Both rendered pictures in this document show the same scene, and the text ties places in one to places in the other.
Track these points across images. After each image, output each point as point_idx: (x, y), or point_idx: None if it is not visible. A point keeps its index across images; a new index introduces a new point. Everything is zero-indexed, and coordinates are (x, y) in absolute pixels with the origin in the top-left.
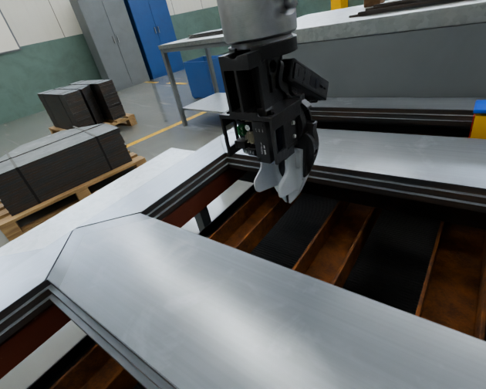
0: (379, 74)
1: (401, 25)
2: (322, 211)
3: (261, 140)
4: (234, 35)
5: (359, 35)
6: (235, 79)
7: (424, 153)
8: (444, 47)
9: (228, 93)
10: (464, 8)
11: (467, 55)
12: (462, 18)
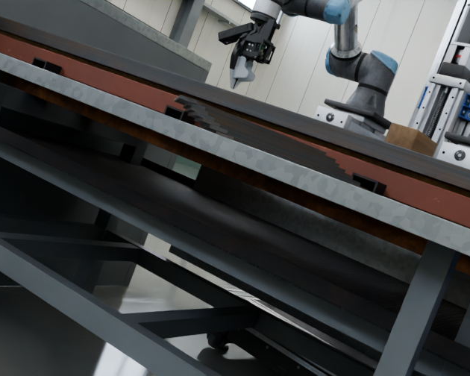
0: (68, 30)
1: (91, 1)
2: (57, 148)
3: (268, 54)
4: (275, 16)
5: None
6: (274, 30)
7: None
8: (105, 30)
9: (270, 33)
10: (118, 10)
11: (113, 40)
12: (116, 16)
